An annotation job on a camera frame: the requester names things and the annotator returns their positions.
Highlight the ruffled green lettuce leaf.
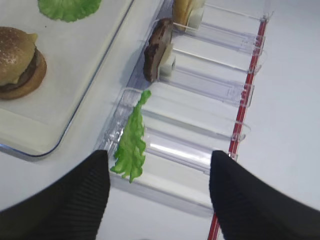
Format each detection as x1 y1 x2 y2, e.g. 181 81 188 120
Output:
110 90 152 183

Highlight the tan bun half in rack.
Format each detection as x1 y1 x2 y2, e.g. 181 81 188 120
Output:
172 0 206 31

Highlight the round flat lettuce leaf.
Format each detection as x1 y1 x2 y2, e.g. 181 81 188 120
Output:
37 0 102 23

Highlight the cream metal tray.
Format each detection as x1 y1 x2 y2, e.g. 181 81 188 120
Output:
0 0 161 156

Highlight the bottom bun half on tray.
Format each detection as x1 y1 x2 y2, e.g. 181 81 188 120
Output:
0 48 47 100

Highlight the brown meat patty on bun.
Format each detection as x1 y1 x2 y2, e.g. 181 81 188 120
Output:
0 49 38 93

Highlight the white paper tray liner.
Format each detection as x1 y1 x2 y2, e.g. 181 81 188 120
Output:
0 0 136 126

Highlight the dark meat patty in rack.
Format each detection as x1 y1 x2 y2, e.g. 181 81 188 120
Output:
143 18 173 83

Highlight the clear acrylic right rack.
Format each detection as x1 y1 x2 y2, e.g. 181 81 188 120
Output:
96 0 275 240

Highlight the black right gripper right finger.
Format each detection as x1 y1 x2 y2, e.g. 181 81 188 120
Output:
209 150 320 240

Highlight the golden top bun half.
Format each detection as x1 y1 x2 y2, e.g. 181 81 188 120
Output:
0 26 36 87

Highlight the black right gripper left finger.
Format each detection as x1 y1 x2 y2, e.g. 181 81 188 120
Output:
0 150 111 240

